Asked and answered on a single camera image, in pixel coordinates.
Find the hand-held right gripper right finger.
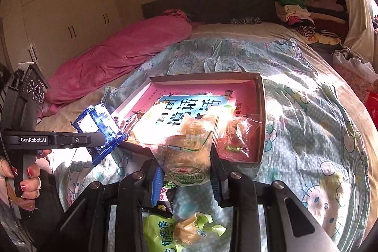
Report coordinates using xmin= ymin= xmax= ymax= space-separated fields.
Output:
xmin=209 ymin=144 xmax=340 ymax=252

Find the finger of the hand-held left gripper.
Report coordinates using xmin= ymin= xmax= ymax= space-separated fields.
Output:
xmin=56 ymin=133 xmax=107 ymax=150

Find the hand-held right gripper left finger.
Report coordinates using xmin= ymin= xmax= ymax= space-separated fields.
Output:
xmin=38 ymin=158 xmax=166 ymax=252

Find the dark blue snack packet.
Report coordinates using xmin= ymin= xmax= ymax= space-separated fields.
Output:
xmin=71 ymin=103 xmax=130 ymax=166

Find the grey cardboard box tray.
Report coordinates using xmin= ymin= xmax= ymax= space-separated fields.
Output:
xmin=114 ymin=73 xmax=267 ymax=179

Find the clear packet with brown pastry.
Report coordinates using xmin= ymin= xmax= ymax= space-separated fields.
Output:
xmin=150 ymin=134 xmax=217 ymax=188

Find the clear packet with red print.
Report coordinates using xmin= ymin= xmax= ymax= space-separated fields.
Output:
xmin=217 ymin=117 xmax=262 ymax=160

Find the person's left hand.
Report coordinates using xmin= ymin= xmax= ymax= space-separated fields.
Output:
xmin=0 ymin=149 xmax=52 ymax=200

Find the black green snack packet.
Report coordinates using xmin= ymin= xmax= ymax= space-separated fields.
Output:
xmin=142 ymin=178 xmax=178 ymax=219

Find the small green wrapped pastry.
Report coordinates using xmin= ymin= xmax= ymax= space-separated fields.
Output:
xmin=174 ymin=212 xmax=227 ymax=244

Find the brown chocolate bar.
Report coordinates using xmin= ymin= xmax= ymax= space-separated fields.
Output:
xmin=116 ymin=112 xmax=145 ymax=134

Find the pink picture book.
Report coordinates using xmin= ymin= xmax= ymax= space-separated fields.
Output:
xmin=124 ymin=89 xmax=262 ymax=152

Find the brown hair strand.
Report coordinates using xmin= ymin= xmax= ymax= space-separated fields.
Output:
xmin=6 ymin=178 xmax=36 ymax=212

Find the pink blanket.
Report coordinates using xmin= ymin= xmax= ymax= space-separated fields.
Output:
xmin=38 ymin=9 xmax=205 ymax=120

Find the cartoon printed duvet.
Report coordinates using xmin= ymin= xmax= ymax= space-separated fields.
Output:
xmin=55 ymin=38 xmax=371 ymax=252

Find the cream wardrobe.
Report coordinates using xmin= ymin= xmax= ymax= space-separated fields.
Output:
xmin=0 ymin=0 xmax=124 ymax=77

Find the dark patterned cloth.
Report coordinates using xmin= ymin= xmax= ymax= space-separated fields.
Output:
xmin=227 ymin=16 xmax=262 ymax=25

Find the red bag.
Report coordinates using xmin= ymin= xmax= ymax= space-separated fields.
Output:
xmin=365 ymin=91 xmax=378 ymax=123

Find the grey headboard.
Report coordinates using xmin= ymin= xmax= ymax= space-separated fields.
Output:
xmin=141 ymin=0 xmax=282 ymax=26

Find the white ruffled bag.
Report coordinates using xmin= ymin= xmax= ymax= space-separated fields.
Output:
xmin=331 ymin=47 xmax=378 ymax=85

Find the pile of clothes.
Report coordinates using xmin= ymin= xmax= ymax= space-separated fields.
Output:
xmin=275 ymin=0 xmax=351 ymax=45

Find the cream curtain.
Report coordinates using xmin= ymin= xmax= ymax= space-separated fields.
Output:
xmin=333 ymin=0 xmax=378 ymax=57

